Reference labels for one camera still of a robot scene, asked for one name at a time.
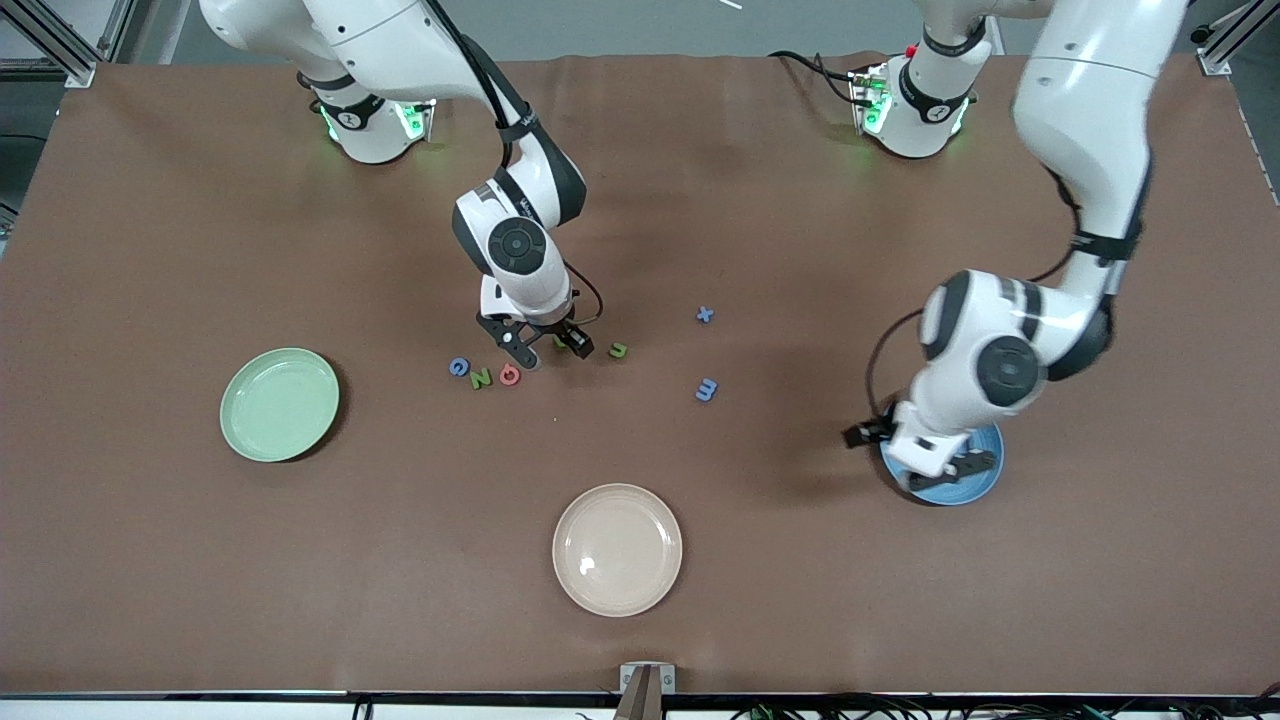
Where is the green plate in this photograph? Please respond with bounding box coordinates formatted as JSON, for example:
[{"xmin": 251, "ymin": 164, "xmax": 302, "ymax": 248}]
[{"xmin": 219, "ymin": 347, "xmax": 341, "ymax": 463}]

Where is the blue plate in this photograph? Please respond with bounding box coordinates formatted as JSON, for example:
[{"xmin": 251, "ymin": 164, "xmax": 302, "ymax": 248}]
[{"xmin": 880, "ymin": 420, "xmax": 1005, "ymax": 507}]

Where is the beige plate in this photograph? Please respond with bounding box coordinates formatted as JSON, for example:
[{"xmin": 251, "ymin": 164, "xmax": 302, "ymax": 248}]
[{"xmin": 552, "ymin": 483, "xmax": 684, "ymax": 618}]

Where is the brown table cover mat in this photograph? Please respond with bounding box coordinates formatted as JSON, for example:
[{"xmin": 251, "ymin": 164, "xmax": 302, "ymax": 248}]
[{"xmin": 0, "ymin": 52, "xmax": 1280, "ymax": 696}]

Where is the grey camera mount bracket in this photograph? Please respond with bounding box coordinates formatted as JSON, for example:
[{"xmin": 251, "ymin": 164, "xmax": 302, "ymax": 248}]
[{"xmin": 612, "ymin": 662, "xmax": 677, "ymax": 720}]

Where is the black base cable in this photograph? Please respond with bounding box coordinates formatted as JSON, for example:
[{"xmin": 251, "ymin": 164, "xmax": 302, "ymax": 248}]
[{"xmin": 768, "ymin": 50, "xmax": 866, "ymax": 106}]

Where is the aluminium frame profile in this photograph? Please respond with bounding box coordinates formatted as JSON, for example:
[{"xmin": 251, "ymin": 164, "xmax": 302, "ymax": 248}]
[
  {"xmin": 1190, "ymin": 0, "xmax": 1280, "ymax": 76},
  {"xmin": 0, "ymin": 0, "xmax": 136, "ymax": 89}
]

